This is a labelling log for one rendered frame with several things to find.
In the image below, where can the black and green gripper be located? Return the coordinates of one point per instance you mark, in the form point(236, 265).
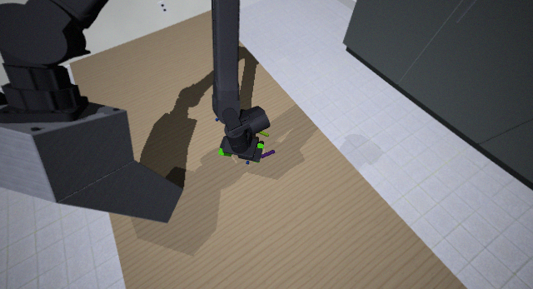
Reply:
point(243, 151)

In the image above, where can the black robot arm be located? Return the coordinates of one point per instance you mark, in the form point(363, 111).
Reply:
point(39, 31)

